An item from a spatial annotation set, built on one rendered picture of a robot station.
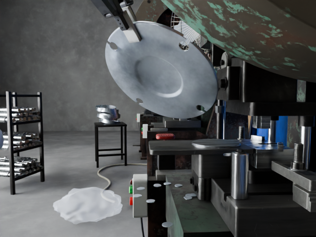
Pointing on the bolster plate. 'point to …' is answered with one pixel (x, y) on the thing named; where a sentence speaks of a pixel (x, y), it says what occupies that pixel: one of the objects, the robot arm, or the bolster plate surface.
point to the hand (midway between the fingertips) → (129, 25)
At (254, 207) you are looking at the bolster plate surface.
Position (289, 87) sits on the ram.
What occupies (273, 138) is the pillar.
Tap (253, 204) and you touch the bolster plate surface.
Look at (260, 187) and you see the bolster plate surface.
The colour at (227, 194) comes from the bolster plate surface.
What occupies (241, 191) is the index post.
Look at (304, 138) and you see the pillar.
